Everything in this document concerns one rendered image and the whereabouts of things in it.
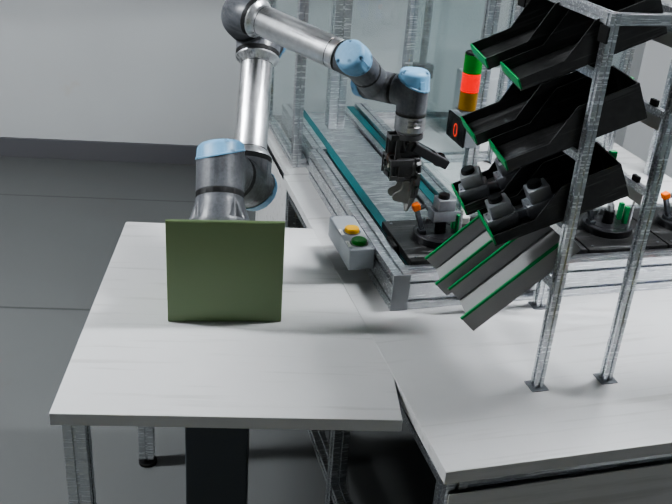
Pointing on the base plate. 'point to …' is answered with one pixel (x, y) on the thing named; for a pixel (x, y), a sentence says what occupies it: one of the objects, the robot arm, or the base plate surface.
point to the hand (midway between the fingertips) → (408, 206)
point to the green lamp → (472, 65)
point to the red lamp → (470, 83)
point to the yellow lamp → (467, 101)
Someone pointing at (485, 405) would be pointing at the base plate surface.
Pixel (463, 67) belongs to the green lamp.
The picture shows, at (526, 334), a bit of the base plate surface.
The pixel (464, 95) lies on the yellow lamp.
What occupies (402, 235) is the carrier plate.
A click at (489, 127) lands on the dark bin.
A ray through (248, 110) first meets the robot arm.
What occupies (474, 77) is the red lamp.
